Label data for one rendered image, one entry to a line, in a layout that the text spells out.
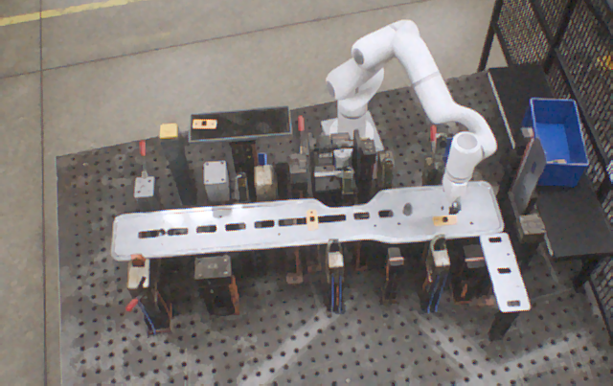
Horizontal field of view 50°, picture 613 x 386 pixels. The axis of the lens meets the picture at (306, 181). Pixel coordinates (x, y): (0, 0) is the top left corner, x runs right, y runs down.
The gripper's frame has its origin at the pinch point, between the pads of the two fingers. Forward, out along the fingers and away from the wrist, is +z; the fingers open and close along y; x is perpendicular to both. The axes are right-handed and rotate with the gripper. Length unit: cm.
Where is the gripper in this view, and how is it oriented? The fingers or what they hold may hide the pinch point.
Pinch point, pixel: (450, 200)
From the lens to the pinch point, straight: 226.4
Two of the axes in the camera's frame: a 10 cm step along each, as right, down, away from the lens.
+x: 10.0, -0.8, 0.3
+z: 0.2, 5.8, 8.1
